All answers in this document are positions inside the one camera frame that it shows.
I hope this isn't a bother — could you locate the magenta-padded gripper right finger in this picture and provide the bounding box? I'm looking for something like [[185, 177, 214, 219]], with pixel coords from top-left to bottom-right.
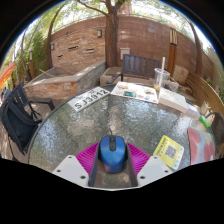
[[125, 142, 174, 188]]

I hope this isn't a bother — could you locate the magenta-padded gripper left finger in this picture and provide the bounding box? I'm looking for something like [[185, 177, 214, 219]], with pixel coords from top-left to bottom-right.
[[52, 142, 101, 188]]

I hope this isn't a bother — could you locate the blue and black computer mouse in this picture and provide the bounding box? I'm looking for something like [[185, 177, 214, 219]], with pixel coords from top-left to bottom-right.
[[99, 134, 127, 174]]

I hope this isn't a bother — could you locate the pink pastel patterned mouse pad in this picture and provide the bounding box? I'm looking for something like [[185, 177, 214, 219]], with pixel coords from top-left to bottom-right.
[[187, 126, 216, 166]]

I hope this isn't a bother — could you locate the yellow code card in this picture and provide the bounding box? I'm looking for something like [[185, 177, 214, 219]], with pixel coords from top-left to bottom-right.
[[152, 134, 185, 170]]

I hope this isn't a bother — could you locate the green packet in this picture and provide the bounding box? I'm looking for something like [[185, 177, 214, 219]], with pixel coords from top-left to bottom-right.
[[199, 114, 212, 131]]

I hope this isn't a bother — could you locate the black folding chair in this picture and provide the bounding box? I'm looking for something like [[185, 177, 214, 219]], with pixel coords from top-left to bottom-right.
[[0, 81, 56, 158]]

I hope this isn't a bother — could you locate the blue and white packet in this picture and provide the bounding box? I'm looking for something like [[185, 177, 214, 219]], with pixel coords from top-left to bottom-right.
[[186, 104, 202, 118]]

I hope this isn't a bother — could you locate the white licence plate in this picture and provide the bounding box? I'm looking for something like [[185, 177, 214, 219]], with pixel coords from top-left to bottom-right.
[[67, 86, 111, 113]]

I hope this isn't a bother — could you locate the white flat box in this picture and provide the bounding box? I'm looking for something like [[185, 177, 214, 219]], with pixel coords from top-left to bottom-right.
[[158, 87, 190, 114]]

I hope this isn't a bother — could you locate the printed picture sheet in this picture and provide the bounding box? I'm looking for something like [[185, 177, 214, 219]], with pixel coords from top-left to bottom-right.
[[110, 81, 160, 105]]

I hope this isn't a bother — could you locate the raised stone bed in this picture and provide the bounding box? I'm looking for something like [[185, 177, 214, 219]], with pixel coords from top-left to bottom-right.
[[23, 59, 108, 102]]

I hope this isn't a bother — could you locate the clear plastic cup with straw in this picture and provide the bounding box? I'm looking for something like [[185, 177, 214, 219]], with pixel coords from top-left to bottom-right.
[[153, 56, 171, 93]]

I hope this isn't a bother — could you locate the wooden slatted fence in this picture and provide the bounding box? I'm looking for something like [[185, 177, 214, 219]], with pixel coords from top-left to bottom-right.
[[184, 71, 224, 115]]

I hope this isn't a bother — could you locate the dark slatted wooden chair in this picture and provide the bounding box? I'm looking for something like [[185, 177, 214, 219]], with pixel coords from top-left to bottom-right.
[[106, 53, 163, 85]]

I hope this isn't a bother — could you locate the slim tree trunk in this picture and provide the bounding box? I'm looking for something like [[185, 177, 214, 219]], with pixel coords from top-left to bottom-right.
[[188, 19, 205, 78]]

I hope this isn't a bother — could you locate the large forked tree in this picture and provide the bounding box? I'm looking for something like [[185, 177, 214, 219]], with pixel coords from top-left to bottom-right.
[[76, 0, 128, 69]]

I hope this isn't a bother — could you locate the wooden lamp post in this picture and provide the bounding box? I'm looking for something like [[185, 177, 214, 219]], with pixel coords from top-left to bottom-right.
[[166, 28, 179, 78]]

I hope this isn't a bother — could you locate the white wall box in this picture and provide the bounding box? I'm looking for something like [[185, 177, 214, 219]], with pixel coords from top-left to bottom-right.
[[119, 47, 132, 61]]

